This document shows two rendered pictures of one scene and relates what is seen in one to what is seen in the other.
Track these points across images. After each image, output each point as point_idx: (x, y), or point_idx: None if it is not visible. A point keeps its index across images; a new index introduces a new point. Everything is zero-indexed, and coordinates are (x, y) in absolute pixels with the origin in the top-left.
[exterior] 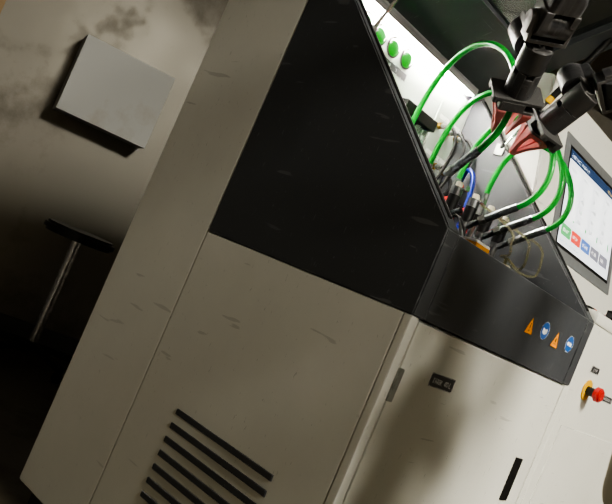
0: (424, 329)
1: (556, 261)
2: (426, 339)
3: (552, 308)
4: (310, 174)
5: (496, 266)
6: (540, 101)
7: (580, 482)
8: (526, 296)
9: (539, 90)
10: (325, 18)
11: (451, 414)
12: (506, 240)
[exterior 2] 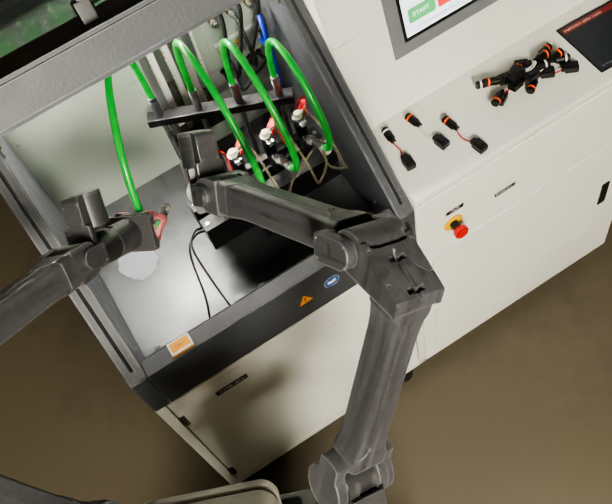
0: (177, 402)
1: (361, 151)
2: (186, 399)
3: (325, 272)
4: None
5: (212, 340)
6: (151, 242)
7: (512, 229)
8: (276, 305)
9: (148, 221)
10: None
11: (264, 374)
12: (305, 137)
